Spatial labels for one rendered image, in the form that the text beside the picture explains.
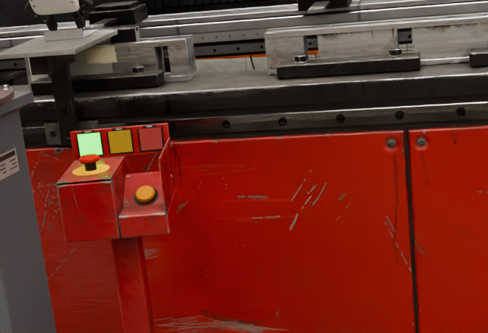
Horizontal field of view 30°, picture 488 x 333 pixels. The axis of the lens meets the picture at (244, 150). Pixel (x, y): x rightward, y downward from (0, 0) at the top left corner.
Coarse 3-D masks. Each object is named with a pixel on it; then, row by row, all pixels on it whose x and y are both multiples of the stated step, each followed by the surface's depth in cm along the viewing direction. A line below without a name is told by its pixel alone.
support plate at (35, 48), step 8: (96, 32) 204; (104, 32) 203; (112, 32) 202; (32, 40) 202; (72, 40) 195; (80, 40) 193; (88, 40) 192; (96, 40) 192; (104, 40) 197; (16, 48) 191; (24, 48) 190; (32, 48) 188; (40, 48) 187; (48, 48) 186; (56, 48) 185; (64, 48) 183; (72, 48) 182; (80, 48) 183; (0, 56) 184; (8, 56) 183; (16, 56) 183; (24, 56) 183; (32, 56) 182; (40, 56) 182
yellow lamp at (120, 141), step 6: (108, 132) 182; (114, 132) 182; (120, 132) 181; (126, 132) 181; (114, 138) 182; (120, 138) 182; (126, 138) 182; (114, 144) 182; (120, 144) 182; (126, 144) 182; (114, 150) 183; (120, 150) 182; (126, 150) 182; (132, 150) 182
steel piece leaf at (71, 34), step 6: (54, 30) 196; (60, 30) 195; (66, 30) 195; (72, 30) 195; (78, 30) 195; (48, 36) 196; (54, 36) 196; (60, 36) 196; (66, 36) 196; (72, 36) 195; (78, 36) 195; (84, 36) 197
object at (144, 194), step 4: (140, 188) 177; (144, 188) 176; (148, 188) 176; (152, 188) 177; (136, 192) 176; (140, 192) 176; (144, 192) 176; (148, 192) 176; (152, 192) 176; (136, 196) 176; (140, 196) 175; (144, 196) 175; (148, 196) 175; (152, 196) 175; (140, 200) 175; (144, 200) 175; (148, 200) 175; (152, 200) 176
